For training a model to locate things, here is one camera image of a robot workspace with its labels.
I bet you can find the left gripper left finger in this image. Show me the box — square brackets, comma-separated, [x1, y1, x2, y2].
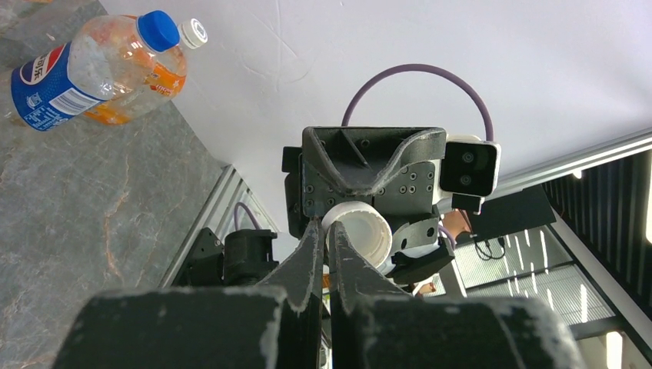
[255, 218, 324, 368]

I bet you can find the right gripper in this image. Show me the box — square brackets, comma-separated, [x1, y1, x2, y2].
[281, 126, 454, 285]

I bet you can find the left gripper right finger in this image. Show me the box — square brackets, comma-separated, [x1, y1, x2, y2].
[328, 221, 408, 368]

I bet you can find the white bottle cap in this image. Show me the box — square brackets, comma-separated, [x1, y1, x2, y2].
[321, 201, 393, 268]

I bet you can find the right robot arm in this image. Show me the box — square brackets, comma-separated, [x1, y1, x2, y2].
[173, 127, 447, 287]

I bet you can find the orange bottle right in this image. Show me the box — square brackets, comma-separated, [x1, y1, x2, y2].
[83, 18, 208, 125]

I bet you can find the blue cap pepsi bottle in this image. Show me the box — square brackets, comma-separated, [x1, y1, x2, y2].
[1, 10, 180, 131]

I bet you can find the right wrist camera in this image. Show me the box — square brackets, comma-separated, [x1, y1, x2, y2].
[437, 135, 501, 215]

